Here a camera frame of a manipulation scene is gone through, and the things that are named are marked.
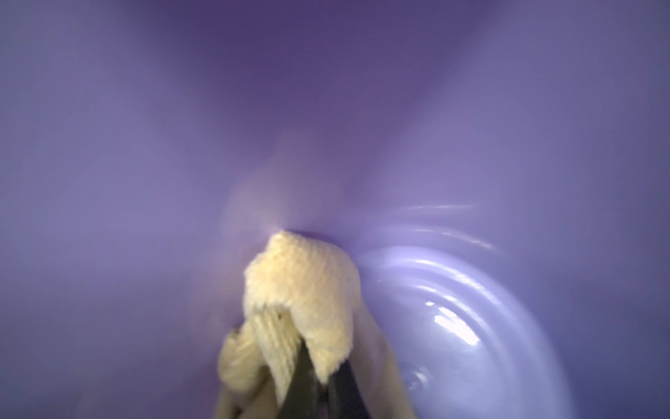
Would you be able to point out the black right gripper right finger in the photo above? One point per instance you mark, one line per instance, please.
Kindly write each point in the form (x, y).
(343, 395)

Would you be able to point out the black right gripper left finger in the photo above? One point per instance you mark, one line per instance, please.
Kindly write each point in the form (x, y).
(304, 392)

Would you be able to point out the yellow cleaning cloth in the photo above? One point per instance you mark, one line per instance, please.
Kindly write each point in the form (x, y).
(303, 289)

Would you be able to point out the purple plastic bucket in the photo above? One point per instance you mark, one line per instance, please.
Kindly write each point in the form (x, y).
(499, 170)

